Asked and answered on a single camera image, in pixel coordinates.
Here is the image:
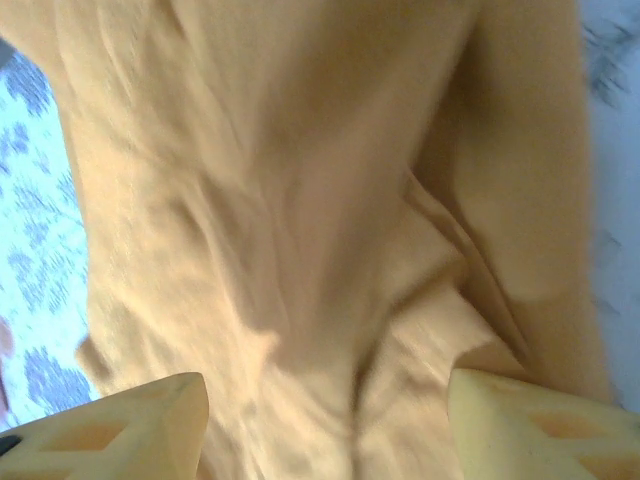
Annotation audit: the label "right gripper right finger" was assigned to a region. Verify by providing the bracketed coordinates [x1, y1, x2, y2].
[447, 368, 640, 480]

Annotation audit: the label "floral table cover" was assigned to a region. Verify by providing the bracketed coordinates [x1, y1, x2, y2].
[0, 0, 640, 431]

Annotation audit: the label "pink folded t-shirt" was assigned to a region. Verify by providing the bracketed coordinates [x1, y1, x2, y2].
[0, 319, 12, 416]

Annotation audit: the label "yellow printed t-shirt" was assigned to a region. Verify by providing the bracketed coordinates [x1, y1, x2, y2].
[0, 0, 621, 480]

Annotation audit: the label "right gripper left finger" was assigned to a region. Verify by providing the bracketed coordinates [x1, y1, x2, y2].
[0, 372, 209, 480]

